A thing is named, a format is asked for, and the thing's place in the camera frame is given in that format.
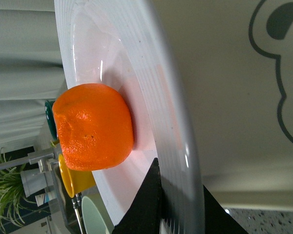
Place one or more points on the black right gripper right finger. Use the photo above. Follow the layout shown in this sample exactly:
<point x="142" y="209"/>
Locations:
<point x="217" y="221"/>

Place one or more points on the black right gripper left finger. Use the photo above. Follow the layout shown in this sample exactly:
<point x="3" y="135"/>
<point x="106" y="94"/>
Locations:
<point x="144" y="214"/>

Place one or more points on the orange fruit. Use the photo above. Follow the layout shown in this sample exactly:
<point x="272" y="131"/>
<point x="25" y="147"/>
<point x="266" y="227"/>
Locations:
<point x="94" y="127"/>

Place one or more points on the white ribbed plate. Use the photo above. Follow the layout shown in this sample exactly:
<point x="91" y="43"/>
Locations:
<point x="121" y="43"/>

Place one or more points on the light green bowl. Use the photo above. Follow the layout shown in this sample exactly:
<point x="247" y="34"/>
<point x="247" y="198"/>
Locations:
<point x="95" y="215"/>

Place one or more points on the yellow enamel mug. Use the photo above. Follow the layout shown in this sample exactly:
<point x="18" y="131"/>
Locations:
<point x="75" y="181"/>

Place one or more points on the grey plant pot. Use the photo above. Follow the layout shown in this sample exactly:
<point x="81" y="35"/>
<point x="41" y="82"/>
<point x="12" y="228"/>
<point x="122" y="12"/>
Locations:
<point x="33" y="181"/>

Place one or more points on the green potted plant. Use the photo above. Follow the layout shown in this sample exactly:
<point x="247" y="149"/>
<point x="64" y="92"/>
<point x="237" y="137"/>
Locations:
<point x="12" y="195"/>

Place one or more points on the dark green enamel mug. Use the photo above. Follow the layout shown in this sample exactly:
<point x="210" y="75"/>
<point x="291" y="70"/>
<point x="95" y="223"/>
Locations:
<point x="50" y="118"/>

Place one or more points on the cream bear serving tray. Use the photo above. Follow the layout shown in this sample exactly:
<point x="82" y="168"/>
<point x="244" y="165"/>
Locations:
<point x="236" y="62"/>

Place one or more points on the grey curtain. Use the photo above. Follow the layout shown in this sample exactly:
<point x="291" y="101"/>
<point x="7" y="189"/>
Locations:
<point x="31" y="69"/>

